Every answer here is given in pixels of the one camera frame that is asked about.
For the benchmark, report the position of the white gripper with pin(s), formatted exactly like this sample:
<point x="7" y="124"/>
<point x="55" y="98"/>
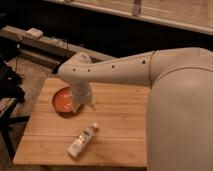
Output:
<point x="81" y="94"/>

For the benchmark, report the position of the white labelled bottle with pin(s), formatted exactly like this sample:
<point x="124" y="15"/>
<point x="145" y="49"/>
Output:
<point x="82" y="141"/>

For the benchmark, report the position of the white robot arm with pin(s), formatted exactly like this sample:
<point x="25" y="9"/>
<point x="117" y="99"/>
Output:
<point x="179" y="115"/>

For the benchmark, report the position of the orange ceramic bowl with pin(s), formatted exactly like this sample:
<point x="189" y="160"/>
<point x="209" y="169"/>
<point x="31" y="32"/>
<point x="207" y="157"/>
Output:
<point x="61" y="101"/>

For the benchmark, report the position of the wooden table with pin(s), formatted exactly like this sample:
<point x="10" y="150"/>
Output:
<point x="120" y="141"/>

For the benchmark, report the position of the long wooden beam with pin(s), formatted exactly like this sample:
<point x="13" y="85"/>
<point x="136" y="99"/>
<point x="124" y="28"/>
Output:
<point x="51" y="45"/>

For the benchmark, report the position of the black stand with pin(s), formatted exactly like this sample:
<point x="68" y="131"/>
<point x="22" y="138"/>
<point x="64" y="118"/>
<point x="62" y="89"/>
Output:
<point x="10" y="89"/>

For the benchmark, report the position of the small white box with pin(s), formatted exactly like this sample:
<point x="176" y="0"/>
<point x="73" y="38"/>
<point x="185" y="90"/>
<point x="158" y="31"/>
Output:
<point x="34" y="33"/>

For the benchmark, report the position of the wooden shelf ledge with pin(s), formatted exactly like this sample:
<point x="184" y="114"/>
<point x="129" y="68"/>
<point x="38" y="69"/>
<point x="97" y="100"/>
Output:
<point x="192" y="15"/>

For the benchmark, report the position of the black floor bracket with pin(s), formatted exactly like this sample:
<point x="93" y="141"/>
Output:
<point x="56" y="69"/>

